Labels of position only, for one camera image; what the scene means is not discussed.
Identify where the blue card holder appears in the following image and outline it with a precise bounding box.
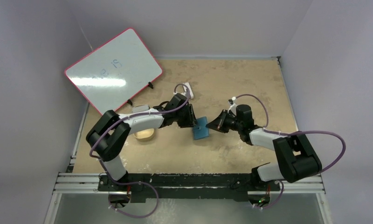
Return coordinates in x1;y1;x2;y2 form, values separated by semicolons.
192;116;209;140

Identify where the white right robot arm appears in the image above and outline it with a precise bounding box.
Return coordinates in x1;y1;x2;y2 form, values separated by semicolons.
206;105;322;190

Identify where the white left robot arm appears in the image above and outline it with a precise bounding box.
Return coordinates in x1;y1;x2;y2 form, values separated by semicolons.
86;93;197;191

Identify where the white whiteboard eraser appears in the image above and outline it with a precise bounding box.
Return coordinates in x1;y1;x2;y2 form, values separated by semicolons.
182;82;194;99

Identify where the gold oval tin tray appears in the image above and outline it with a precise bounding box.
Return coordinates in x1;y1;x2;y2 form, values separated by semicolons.
133;128;155;142

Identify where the pink framed whiteboard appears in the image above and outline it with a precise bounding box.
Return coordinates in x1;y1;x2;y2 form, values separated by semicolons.
64;28;163;114

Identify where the black mounting base plate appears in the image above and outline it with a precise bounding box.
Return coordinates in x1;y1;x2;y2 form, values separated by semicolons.
98;173;281;203

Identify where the aluminium frame rail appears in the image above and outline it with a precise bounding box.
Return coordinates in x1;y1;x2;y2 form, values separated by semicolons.
54;173;325;194

